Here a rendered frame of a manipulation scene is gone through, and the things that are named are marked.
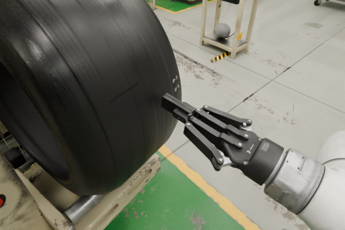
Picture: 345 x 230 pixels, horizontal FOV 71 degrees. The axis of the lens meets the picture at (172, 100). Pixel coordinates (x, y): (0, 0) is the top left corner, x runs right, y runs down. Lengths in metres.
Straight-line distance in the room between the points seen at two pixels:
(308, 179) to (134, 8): 0.42
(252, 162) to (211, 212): 1.36
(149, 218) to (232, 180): 0.65
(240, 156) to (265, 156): 0.04
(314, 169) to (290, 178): 0.04
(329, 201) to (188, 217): 1.37
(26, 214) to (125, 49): 0.50
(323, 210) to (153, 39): 0.40
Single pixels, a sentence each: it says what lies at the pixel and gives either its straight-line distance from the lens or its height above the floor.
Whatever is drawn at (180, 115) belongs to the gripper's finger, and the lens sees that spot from 0.46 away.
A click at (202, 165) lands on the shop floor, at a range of 1.95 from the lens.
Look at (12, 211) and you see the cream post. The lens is 0.73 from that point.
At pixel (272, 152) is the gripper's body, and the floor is 1.26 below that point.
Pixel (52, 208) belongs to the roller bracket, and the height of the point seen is 0.95.
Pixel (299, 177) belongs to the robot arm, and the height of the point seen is 1.25.
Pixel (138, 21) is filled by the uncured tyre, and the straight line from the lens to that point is 0.49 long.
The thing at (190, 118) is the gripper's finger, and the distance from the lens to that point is 0.45.
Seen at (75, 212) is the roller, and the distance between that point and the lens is 0.76.
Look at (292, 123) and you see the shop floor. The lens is 2.50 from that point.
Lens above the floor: 1.56
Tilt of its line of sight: 39 degrees down
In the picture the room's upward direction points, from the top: straight up
